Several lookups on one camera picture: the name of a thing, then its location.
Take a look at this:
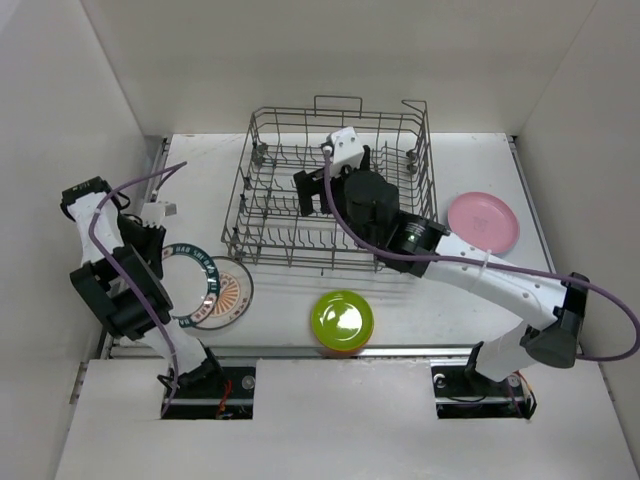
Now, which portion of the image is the orange plastic plate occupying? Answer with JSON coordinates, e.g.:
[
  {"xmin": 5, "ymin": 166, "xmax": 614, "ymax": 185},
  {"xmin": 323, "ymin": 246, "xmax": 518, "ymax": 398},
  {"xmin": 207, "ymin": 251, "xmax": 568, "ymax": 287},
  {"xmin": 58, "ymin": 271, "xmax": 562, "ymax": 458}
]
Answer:
[{"xmin": 319, "ymin": 347, "xmax": 363, "ymax": 359}]

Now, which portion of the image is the white plate teal rim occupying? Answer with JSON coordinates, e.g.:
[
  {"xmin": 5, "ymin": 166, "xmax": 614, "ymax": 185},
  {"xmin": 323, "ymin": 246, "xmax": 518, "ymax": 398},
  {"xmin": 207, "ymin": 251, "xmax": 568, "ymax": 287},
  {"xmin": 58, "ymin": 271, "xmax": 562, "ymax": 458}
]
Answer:
[{"xmin": 161, "ymin": 243, "xmax": 221, "ymax": 328}]

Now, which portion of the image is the aluminium table frame rail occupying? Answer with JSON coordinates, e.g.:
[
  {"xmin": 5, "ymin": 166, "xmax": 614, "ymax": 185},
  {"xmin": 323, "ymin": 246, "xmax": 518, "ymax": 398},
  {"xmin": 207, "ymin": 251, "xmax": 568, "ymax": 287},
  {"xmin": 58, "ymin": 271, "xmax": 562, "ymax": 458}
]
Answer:
[{"xmin": 97, "ymin": 133, "xmax": 584, "ymax": 360}]

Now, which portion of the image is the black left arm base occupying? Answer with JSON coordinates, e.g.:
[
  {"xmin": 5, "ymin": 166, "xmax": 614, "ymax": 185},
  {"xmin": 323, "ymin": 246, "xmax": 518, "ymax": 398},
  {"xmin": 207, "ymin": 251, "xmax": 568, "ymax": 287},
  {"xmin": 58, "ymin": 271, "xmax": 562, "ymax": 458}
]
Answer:
[{"xmin": 158, "ymin": 363, "xmax": 256, "ymax": 420}]

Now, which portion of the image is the white patterned plate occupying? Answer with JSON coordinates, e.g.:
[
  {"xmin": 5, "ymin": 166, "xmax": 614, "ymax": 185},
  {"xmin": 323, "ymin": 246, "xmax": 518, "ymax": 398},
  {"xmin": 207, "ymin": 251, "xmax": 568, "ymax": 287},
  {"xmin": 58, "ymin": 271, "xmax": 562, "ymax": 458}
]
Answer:
[{"xmin": 209, "ymin": 255, "xmax": 255, "ymax": 332}]

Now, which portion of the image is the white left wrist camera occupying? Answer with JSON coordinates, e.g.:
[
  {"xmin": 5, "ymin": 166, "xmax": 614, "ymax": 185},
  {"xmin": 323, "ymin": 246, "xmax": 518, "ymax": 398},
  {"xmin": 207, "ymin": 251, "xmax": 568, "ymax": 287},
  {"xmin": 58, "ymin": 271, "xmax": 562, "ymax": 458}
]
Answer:
[{"xmin": 140, "ymin": 201, "xmax": 177, "ymax": 228}]

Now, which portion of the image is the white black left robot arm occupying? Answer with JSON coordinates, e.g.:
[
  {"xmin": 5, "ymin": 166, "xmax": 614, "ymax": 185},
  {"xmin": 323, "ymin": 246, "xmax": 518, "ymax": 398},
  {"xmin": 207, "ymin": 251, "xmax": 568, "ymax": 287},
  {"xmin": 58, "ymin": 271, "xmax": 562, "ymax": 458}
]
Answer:
[{"xmin": 60, "ymin": 176, "xmax": 229, "ymax": 397}]

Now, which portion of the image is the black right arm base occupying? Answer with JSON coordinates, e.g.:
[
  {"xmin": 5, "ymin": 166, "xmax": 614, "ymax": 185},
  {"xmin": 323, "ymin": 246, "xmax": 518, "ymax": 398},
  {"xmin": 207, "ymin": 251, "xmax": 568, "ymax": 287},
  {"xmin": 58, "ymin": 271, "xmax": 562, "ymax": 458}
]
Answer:
[{"xmin": 431, "ymin": 365, "xmax": 538, "ymax": 420}]

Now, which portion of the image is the pink plastic plate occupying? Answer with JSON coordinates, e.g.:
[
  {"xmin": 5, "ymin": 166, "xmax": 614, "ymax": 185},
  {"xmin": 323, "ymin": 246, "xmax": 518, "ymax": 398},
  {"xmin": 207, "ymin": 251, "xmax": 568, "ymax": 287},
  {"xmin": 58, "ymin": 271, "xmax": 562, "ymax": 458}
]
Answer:
[{"xmin": 447, "ymin": 192, "xmax": 520, "ymax": 254}]

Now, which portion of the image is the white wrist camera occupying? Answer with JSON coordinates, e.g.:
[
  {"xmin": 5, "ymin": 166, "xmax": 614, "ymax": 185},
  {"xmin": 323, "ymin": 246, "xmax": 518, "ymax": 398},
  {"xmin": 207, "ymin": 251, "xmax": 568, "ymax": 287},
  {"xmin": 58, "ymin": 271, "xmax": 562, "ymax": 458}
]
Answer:
[
  {"xmin": 321, "ymin": 127, "xmax": 365, "ymax": 176},
  {"xmin": 140, "ymin": 201, "xmax": 177, "ymax": 228}
]

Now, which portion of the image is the white plate colourful print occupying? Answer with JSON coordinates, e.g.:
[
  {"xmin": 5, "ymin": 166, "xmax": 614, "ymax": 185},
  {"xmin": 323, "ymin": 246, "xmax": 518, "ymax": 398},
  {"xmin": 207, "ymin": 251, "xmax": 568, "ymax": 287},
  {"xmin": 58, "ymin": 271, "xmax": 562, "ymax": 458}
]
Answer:
[{"xmin": 204, "ymin": 256, "xmax": 254, "ymax": 331}]

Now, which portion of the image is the blue plastic plate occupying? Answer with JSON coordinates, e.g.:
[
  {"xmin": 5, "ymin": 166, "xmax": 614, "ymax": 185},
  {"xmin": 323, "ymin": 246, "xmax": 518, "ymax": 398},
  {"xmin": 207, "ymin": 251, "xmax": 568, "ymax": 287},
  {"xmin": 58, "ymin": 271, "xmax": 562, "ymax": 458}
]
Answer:
[{"xmin": 494, "ymin": 245, "xmax": 516, "ymax": 258}]

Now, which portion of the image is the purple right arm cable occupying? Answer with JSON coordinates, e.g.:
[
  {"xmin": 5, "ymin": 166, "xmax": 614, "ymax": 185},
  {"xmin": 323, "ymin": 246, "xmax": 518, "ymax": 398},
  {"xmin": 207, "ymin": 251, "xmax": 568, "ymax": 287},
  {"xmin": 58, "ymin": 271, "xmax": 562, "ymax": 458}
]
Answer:
[{"xmin": 321, "ymin": 144, "xmax": 640, "ymax": 419}]

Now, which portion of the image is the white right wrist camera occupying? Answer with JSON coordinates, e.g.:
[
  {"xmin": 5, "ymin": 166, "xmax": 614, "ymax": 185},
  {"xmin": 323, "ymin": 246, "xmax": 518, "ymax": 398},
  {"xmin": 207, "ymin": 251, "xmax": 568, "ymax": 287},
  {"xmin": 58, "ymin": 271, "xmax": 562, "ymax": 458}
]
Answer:
[{"xmin": 321, "ymin": 127, "xmax": 365, "ymax": 176}]

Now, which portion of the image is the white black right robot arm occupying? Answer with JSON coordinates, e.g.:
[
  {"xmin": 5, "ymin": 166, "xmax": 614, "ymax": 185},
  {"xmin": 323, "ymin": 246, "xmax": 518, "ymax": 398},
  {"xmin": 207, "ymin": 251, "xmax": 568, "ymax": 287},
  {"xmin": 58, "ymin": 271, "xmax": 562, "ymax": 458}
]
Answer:
[{"xmin": 293, "ymin": 166, "xmax": 587, "ymax": 394}]

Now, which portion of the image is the lime green plastic plate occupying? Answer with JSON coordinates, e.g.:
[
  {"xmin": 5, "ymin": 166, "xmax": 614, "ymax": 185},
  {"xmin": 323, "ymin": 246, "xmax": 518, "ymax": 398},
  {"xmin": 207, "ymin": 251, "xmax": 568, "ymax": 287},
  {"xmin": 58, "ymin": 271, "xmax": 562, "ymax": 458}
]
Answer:
[{"xmin": 310, "ymin": 290, "xmax": 375, "ymax": 350}]

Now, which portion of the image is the grey wire dish rack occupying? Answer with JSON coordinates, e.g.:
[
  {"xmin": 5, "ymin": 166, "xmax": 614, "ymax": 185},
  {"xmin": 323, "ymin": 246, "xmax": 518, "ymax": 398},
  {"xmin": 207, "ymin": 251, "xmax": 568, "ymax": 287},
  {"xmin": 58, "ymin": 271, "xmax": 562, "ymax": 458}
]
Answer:
[{"xmin": 221, "ymin": 95, "xmax": 438, "ymax": 272}]

